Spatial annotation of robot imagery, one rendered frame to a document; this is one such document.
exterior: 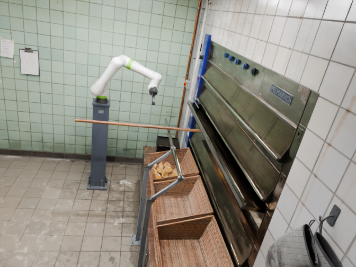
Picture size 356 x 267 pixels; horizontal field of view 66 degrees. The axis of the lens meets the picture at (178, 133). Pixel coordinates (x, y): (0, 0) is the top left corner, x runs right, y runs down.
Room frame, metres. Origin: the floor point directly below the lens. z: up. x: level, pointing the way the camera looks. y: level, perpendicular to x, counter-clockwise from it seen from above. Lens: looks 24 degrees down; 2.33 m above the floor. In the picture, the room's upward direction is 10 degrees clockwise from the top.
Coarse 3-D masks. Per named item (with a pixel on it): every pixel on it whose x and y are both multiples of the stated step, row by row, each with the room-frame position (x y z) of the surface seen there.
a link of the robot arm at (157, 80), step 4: (132, 64) 3.00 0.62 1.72; (136, 64) 3.01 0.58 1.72; (132, 68) 2.99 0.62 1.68; (136, 68) 2.99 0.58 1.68; (140, 68) 3.00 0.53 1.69; (144, 68) 3.01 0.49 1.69; (136, 72) 3.01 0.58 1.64; (140, 72) 2.99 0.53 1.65; (144, 72) 2.99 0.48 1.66; (148, 72) 2.99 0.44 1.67; (152, 72) 3.00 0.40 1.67; (148, 76) 2.98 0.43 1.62; (152, 76) 2.97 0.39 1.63; (156, 76) 2.97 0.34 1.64; (160, 76) 2.99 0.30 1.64; (152, 80) 2.98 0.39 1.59; (156, 80) 2.96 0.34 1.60; (160, 80) 2.98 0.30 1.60
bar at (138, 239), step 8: (168, 136) 2.51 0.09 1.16; (168, 152) 2.25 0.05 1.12; (160, 160) 2.24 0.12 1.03; (176, 160) 2.04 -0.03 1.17; (176, 168) 1.92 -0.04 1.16; (144, 176) 2.20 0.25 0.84; (144, 184) 2.20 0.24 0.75; (176, 184) 1.78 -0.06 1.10; (144, 192) 2.20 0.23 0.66; (160, 192) 1.76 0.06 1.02; (144, 200) 2.21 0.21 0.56; (152, 200) 1.75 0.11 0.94; (144, 216) 1.75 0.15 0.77; (144, 224) 1.73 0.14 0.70; (136, 232) 2.22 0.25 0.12; (144, 232) 1.73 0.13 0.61; (136, 240) 2.20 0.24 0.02; (144, 240) 1.74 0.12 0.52; (144, 248) 1.74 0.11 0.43
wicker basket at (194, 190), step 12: (168, 180) 2.32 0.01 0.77; (192, 180) 2.36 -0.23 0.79; (156, 192) 2.29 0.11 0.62; (180, 192) 2.34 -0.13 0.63; (192, 192) 2.32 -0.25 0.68; (204, 192) 2.12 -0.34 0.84; (156, 204) 2.14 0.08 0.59; (168, 204) 2.17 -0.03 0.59; (192, 204) 2.19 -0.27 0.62; (204, 204) 2.02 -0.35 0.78; (156, 216) 1.81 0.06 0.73; (168, 216) 2.01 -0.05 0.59; (180, 216) 2.03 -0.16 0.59; (192, 216) 1.82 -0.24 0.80; (204, 216) 1.84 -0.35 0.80; (180, 228) 1.87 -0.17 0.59
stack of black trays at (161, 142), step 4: (160, 136) 3.27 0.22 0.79; (156, 140) 3.22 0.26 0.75; (160, 140) 3.17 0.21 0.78; (164, 140) 3.19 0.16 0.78; (168, 140) 3.21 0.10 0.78; (176, 140) 3.25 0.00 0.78; (156, 144) 3.11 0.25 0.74; (160, 144) 3.06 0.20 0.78; (164, 144) 3.08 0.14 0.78; (168, 144) 3.10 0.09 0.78; (176, 144) 3.14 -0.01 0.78; (156, 148) 3.00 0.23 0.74; (160, 148) 3.01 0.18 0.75; (164, 148) 3.01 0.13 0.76; (168, 148) 3.01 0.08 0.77; (176, 148) 3.04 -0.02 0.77; (156, 152) 2.99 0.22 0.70
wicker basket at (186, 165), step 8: (160, 152) 2.89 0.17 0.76; (176, 152) 2.94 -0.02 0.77; (184, 152) 2.96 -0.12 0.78; (152, 160) 2.87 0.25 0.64; (168, 160) 2.92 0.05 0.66; (184, 160) 2.89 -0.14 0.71; (192, 160) 2.71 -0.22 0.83; (152, 168) 2.54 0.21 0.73; (184, 168) 2.78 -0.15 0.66; (192, 168) 2.61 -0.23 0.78; (152, 176) 2.41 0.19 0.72; (168, 176) 2.66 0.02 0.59; (176, 176) 2.39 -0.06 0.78; (184, 176) 2.41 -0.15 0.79
